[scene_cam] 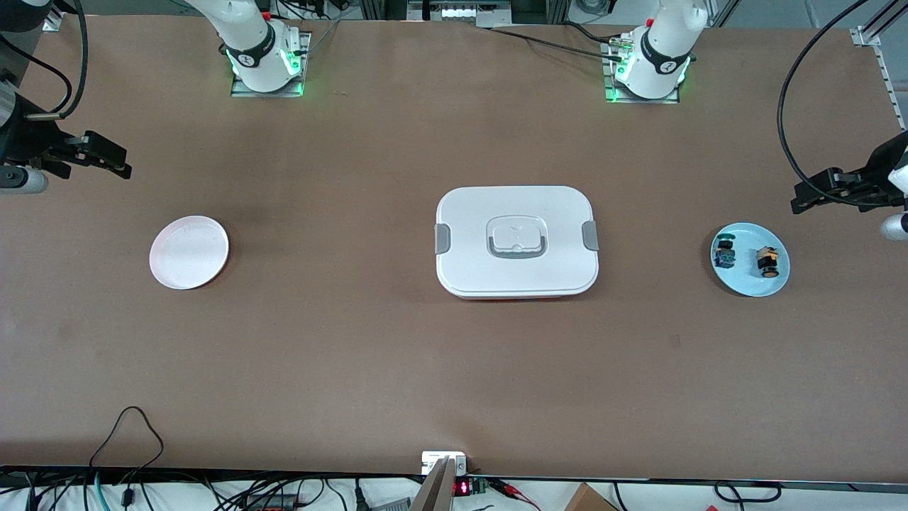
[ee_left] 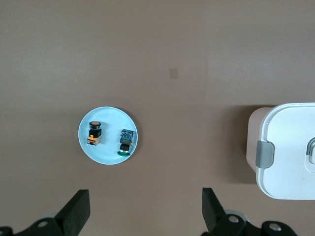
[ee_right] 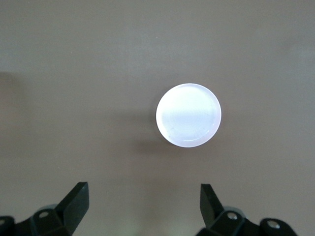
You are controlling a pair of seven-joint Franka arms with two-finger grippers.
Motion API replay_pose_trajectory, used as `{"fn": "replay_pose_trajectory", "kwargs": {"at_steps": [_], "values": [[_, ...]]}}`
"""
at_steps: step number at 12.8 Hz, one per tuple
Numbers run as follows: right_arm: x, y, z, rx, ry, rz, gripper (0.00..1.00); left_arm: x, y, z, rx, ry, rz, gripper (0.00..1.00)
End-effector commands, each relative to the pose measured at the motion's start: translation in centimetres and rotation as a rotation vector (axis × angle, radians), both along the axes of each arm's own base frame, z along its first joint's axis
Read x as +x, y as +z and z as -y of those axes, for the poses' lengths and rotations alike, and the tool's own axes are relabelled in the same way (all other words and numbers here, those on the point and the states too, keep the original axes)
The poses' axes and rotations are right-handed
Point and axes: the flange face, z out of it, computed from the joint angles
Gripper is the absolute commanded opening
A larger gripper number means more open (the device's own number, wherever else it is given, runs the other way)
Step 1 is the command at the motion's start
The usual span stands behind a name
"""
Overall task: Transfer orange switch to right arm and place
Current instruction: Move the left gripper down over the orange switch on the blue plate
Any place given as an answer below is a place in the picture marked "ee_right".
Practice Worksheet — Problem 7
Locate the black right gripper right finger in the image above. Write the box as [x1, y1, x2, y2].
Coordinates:
[198, 183, 299, 236]

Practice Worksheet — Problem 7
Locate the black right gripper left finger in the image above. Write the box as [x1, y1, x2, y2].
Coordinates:
[0, 181, 90, 236]

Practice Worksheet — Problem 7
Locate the pale pink round plate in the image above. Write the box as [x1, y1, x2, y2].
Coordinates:
[156, 83, 222, 148]

